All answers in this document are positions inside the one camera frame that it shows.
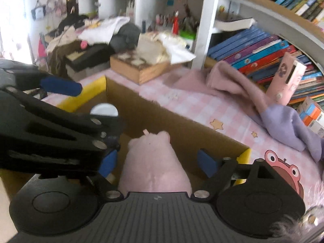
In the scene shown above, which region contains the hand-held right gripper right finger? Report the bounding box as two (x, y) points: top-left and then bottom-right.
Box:
(190, 148), (276, 200)

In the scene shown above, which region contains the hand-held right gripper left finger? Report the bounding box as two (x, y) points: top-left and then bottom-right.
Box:
(83, 149), (124, 200)

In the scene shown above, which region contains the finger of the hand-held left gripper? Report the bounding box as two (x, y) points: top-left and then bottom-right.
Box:
(0, 88), (126, 175)
(0, 60), (83, 97)

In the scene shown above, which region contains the yellow cardboard box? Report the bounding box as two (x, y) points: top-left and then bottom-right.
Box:
(0, 75), (253, 203)

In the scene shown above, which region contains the pink plush toy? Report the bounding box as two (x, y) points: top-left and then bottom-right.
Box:
(118, 129), (193, 198)

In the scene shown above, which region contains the white spray bottle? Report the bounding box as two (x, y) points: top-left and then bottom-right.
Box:
(90, 103), (119, 117)

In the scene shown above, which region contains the brown garment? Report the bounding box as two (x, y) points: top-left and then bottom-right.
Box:
(47, 40), (84, 71)

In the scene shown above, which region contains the white shirt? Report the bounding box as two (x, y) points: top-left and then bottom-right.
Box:
(80, 16), (131, 43)

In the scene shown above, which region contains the hanging cartoon bag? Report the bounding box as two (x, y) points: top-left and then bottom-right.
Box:
(32, 0), (47, 21)

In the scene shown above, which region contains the dark grey garment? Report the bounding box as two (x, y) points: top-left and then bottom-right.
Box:
(109, 21), (141, 53)

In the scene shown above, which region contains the wooden chess box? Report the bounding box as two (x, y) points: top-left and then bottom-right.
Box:
(110, 49), (183, 85)

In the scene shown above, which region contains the pink and purple cloth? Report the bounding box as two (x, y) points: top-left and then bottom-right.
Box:
(175, 61), (323, 162)

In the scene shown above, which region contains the cream wrapped bundle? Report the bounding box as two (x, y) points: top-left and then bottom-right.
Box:
(137, 30), (196, 65)

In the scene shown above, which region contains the fluffy grey plush toy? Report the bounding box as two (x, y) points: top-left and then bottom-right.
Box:
(271, 182), (324, 243)

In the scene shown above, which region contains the orange white carton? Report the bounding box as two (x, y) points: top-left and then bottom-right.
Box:
(301, 116), (324, 135)
(299, 97), (324, 122)

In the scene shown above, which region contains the pink cartoon case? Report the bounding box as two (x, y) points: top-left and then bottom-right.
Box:
(266, 52), (307, 106)

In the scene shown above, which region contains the green tray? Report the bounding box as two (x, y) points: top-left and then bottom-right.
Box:
(180, 29), (196, 40)

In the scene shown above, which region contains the red figurine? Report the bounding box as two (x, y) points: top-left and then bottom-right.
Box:
(172, 11), (180, 34)

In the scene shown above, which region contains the grey paperback book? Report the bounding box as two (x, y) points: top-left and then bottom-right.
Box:
(215, 17), (256, 31)

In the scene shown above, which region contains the white bookshelf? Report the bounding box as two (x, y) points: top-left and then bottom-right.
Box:
(76, 0), (324, 71)

